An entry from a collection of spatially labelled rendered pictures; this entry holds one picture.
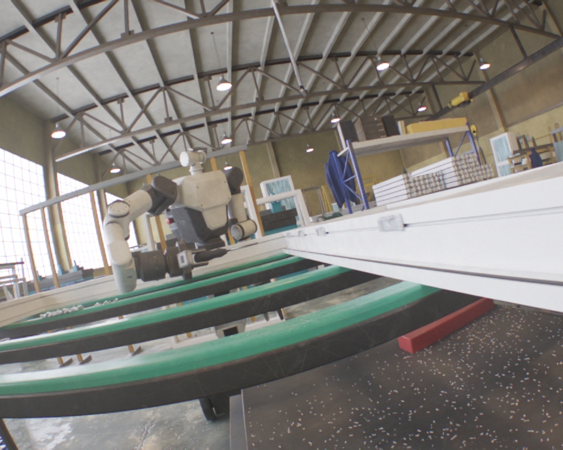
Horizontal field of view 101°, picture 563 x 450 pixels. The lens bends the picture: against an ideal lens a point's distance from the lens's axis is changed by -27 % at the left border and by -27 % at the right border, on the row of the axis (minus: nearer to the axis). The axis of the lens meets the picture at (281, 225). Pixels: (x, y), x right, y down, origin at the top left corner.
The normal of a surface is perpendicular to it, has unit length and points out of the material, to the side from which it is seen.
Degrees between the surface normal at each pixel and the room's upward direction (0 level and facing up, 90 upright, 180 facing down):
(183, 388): 90
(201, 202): 98
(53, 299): 90
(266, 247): 90
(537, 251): 90
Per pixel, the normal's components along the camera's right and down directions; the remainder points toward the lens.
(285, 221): 0.15, -0.05
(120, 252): 0.17, -0.82
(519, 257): -0.96, 0.25
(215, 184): 0.79, -0.06
